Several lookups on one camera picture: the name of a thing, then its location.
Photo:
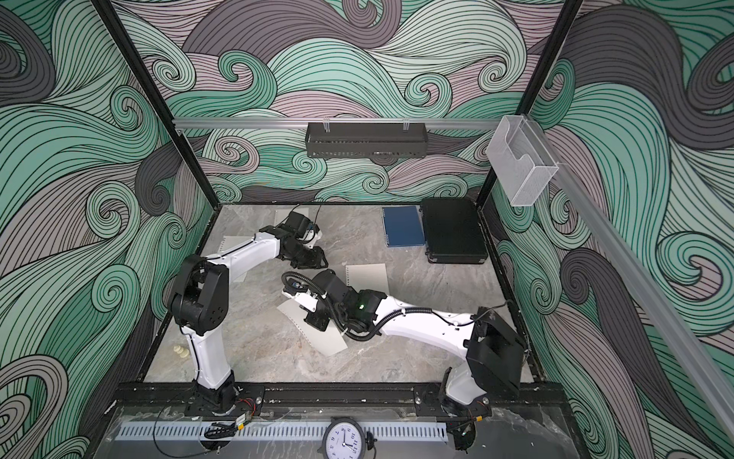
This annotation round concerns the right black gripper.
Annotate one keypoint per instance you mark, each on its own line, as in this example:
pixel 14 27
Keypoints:
pixel 316 322

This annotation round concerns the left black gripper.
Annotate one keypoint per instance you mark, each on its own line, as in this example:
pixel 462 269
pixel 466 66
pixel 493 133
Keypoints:
pixel 316 261

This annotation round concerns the torn lined notebook page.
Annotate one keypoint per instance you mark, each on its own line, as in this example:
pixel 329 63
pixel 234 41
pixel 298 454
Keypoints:
pixel 229 246

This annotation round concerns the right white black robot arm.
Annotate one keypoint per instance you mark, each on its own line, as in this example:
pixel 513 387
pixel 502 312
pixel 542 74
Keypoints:
pixel 493 352

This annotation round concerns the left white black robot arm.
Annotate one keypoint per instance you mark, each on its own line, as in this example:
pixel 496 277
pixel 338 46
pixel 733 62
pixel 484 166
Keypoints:
pixel 200 301

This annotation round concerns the blue cover notebook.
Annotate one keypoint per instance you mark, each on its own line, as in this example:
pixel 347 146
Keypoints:
pixel 403 227

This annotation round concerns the round analog clock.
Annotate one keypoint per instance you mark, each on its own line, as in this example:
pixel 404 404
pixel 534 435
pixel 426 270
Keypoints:
pixel 343 439

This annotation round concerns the small yellow-green object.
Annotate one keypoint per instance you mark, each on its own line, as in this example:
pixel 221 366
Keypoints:
pixel 181 351

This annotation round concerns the black hard case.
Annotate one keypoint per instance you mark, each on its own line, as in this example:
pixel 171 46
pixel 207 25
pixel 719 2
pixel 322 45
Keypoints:
pixel 452 231

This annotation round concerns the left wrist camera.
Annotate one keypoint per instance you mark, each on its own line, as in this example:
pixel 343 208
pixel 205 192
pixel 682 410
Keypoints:
pixel 298 224

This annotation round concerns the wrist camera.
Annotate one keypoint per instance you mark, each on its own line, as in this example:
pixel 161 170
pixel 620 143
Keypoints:
pixel 298 224
pixel 301 289

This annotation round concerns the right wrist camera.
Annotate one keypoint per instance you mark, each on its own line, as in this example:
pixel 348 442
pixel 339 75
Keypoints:
pixel 301 289

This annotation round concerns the black wall-mounted tray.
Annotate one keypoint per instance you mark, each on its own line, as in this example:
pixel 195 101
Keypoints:
pixel 365 140

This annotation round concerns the white slotted cable duct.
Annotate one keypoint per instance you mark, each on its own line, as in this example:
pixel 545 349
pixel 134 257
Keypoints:
pixel 282 431

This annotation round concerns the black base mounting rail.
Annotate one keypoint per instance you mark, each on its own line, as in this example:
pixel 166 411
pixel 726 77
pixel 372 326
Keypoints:
pixel 270 400

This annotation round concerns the aluminium wall rail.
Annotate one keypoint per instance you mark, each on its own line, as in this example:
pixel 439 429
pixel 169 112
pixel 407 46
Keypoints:
pixel 196 123

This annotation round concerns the clear acrylic wall holder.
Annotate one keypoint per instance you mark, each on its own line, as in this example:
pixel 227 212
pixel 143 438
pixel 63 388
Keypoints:
pixel 521 156

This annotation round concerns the right side aluminium rail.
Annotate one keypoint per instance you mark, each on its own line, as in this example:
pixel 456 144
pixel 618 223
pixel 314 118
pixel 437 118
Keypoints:
pixel 584 182

